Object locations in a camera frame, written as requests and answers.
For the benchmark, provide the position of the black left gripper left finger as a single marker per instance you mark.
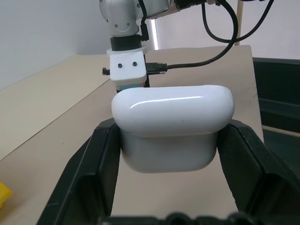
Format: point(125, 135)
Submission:
point(89, 168)

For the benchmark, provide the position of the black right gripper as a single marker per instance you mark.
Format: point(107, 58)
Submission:
point(146, 80)

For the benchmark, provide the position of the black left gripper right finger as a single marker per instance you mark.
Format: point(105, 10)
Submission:
point(255, 168)

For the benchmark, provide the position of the white earbud charging case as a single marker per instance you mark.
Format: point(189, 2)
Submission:
point(171, 117)

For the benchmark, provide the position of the dark green plastic bin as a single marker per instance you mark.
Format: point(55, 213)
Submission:
point(279, 93)

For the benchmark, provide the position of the yellow plastic object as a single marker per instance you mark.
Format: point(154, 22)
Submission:
point(4, 194)

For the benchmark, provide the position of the light wooden stick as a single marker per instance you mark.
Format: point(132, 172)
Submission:
point(239, 21)

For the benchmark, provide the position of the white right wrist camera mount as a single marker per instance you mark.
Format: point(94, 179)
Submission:
point(126, 70)

